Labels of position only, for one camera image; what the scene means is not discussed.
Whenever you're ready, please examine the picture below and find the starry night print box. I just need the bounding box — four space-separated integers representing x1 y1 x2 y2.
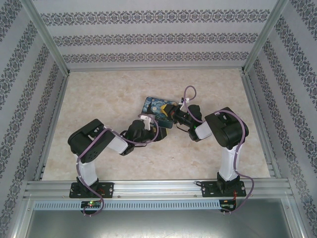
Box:
137 96 178 130

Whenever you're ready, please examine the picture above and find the left controller circuit board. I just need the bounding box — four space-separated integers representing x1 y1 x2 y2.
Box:
81 200 104 209

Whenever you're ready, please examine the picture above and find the controller circuit board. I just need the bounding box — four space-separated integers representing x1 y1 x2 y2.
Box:
220 200 237 209
81 200 104 209

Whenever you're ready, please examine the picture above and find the grey metal panel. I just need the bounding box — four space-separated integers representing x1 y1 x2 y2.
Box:
14 195 306 238

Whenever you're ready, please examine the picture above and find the right controller circuit board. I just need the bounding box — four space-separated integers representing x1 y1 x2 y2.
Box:
220 200 237 209

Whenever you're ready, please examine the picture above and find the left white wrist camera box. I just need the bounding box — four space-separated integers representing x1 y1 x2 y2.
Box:
139 113 155 130

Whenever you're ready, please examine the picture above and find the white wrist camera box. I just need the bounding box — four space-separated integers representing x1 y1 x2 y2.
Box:
178 97 193 110
139 113 155 130

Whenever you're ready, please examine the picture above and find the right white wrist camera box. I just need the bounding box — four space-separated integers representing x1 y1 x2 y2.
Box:
178 97 193 110

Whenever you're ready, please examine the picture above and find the aluminium cross rail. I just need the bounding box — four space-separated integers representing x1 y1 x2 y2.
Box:
23 178 295 200

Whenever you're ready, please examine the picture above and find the right aluminium side rail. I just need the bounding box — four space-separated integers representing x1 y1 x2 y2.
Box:
241 72 282 178

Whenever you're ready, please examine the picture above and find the aluminium side rail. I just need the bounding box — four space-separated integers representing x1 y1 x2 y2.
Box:
34 71 70 180
241 72 282 178

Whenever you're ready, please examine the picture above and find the grey slotted cable duct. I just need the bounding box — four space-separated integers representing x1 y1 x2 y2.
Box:
33 200 221 211

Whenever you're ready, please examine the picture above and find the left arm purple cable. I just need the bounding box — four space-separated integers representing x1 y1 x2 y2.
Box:
76 113 162 218

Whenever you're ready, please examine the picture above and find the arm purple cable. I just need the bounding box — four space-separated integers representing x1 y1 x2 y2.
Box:
76 113 162 218
183 85 256 214

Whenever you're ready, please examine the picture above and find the left aluminium side rail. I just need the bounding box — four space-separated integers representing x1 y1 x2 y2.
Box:
34 71 70 180

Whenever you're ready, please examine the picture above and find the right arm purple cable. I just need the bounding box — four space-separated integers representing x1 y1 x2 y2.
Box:
183 85 256 214

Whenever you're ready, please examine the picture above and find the right aluminium frame post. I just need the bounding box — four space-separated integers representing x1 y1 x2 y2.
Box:
240 0 290 73

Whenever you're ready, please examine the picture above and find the aluminium frame post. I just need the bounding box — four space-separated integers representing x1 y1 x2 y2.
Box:
19 0 71 75
240 0 290 73

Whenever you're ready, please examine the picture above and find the left aluminium frame post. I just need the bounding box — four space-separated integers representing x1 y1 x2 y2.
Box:
19 0 71 75

